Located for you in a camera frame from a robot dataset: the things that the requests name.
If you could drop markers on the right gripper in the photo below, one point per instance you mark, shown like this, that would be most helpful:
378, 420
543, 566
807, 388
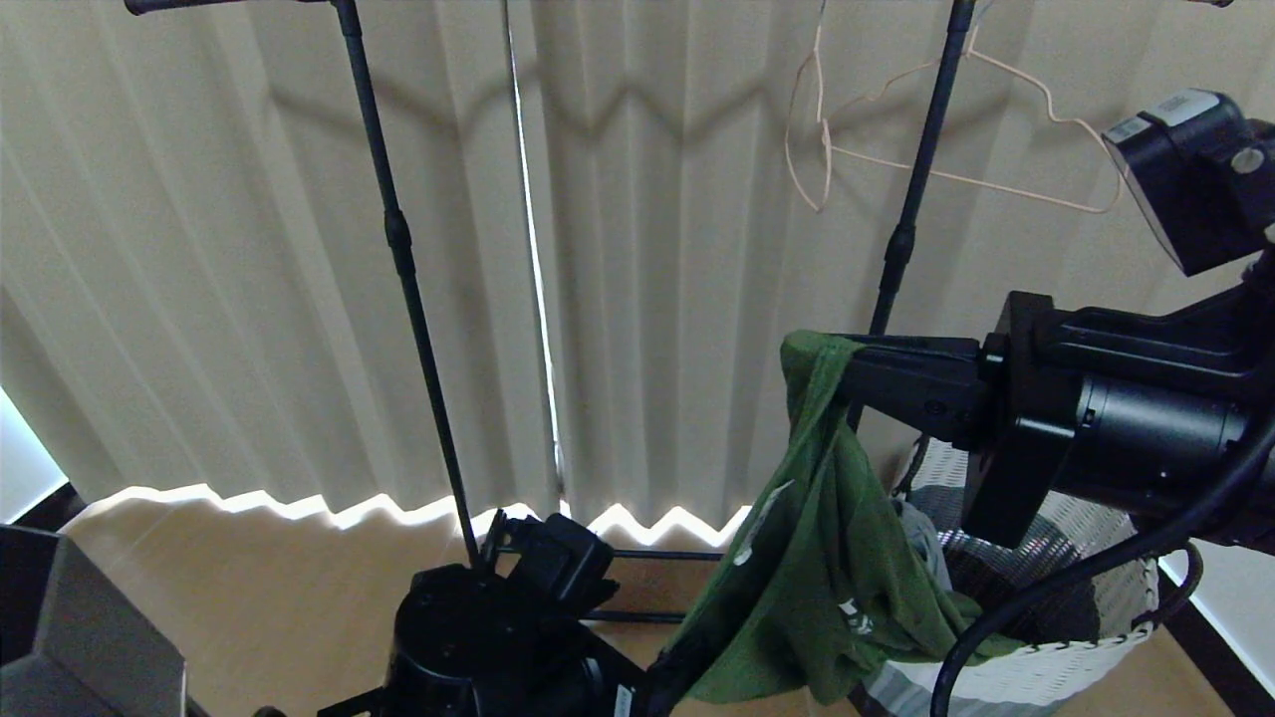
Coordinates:
1146, 438

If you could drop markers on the pink clothes hanger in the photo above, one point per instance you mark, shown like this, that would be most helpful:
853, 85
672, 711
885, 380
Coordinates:
827, 164
996, 187

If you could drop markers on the green printed shirt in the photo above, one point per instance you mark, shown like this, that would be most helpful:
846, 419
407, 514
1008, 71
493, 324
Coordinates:
817, 578

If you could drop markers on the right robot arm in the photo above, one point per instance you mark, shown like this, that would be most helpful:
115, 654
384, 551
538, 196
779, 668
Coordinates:
1263, 478

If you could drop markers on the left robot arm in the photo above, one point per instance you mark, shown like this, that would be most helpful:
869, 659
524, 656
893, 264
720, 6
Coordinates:
468, 647

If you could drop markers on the white laundry basket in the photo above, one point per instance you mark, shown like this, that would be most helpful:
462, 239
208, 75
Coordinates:
1096, 657

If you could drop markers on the black clothes rack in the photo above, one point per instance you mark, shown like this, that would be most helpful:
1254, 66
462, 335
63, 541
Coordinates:
412, 299

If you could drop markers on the pale grey garment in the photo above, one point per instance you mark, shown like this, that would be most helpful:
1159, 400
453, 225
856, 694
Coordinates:
921, 543

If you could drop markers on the beige curtain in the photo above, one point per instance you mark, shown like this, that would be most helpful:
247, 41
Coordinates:
199, 249

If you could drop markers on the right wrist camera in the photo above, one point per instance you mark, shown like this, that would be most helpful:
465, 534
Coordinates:
1185, 189

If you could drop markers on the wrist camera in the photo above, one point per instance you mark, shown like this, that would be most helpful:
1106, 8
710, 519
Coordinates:
558, 558
1185, 189

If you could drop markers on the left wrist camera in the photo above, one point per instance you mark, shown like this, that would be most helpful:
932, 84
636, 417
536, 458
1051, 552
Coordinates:
558, 558

